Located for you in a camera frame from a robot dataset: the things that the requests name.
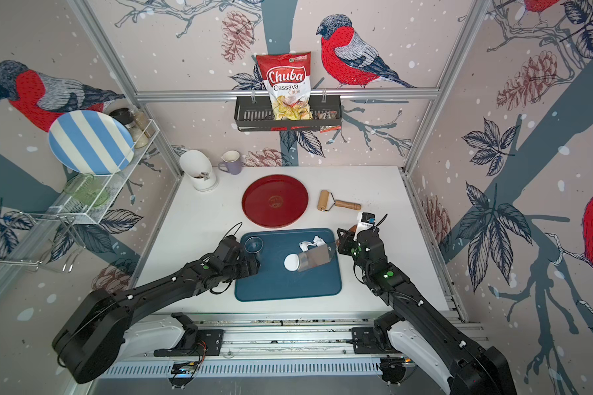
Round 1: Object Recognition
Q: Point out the small round metal cutter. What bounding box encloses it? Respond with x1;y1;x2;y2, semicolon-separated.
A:
244;236;264;254

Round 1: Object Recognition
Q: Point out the teal plastic tray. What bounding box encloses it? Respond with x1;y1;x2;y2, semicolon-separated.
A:
235;228;342;302

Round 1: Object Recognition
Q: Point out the white dough piece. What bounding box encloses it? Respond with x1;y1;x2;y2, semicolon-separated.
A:
299;235;326;252

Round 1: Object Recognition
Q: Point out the metal spatula wooden handle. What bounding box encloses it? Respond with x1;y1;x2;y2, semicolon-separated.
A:
298;229;355;272

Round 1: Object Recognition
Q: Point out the wooden rolling pin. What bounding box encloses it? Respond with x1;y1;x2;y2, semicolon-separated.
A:
317;190;362;212

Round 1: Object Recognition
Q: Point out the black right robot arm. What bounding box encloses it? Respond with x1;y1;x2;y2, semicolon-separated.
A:
337;228;517;394

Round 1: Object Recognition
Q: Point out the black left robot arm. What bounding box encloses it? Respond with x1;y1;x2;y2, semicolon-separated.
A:
52;235;260;383

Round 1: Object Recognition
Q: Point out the round red tray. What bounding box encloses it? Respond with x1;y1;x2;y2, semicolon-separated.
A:
241;174;309;229

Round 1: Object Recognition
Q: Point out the purple mug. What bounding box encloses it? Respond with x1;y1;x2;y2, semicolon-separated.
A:
218;150;242;175

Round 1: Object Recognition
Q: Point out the white cutlery holder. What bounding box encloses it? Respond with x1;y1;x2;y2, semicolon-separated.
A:
179;150;218;192

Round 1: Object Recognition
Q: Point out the green glass cup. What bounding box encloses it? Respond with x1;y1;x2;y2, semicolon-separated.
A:
64;174;110;207

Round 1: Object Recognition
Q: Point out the red cassava chips bag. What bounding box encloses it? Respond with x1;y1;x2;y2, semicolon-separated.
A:
257;52;313;121

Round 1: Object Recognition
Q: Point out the dark lid spice jar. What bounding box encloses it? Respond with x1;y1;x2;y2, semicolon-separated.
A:
109;108;136;129

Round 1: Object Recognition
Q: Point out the blue white striped plate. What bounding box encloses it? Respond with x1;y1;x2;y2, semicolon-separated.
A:
49;110;134;175

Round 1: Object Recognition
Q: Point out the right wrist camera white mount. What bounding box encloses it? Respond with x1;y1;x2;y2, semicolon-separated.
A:
354;212;376;240

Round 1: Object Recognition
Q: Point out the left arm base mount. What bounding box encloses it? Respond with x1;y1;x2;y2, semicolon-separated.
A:
153;313;225;357

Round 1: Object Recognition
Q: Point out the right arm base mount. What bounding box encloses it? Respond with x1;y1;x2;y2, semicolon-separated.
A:
349;311;406;355

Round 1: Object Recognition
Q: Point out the black wire wall basket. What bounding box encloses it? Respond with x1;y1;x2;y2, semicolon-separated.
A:
234;95;343;132

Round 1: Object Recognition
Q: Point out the white wire wall shelf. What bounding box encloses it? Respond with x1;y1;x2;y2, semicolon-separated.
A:
0;119;160;273

